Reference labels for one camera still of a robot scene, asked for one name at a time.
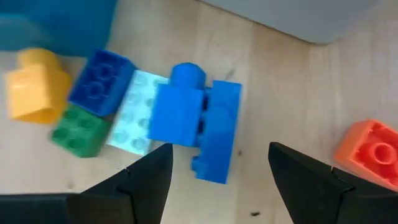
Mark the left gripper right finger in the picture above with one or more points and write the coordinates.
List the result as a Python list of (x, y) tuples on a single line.
[(311, 199)]

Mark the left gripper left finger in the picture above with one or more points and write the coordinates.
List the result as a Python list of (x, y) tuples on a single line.
[(140, 199)]

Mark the yellow peg block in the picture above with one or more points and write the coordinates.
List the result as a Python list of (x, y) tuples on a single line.
[(37, 90)]

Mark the orange-red toy brick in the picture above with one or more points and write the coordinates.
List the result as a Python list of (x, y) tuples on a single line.
[(367, 149)]

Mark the pale mint toy brick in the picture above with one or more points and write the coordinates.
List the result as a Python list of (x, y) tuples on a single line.
[(133, 118)]

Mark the small green toy brick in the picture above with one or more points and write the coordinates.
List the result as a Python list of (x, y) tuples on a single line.
[(81, 133)]

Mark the blue peg block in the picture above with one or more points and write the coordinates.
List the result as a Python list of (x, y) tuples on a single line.
[(175, 115)]

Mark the dark blue toy brick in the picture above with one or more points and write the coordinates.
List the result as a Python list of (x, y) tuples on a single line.
[(99, 84)]

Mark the white plastic bin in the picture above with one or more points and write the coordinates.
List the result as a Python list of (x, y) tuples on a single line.
[(295, 18)]

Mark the teal plastic bin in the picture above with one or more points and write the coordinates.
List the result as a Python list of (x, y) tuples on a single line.
[(62, 25)]

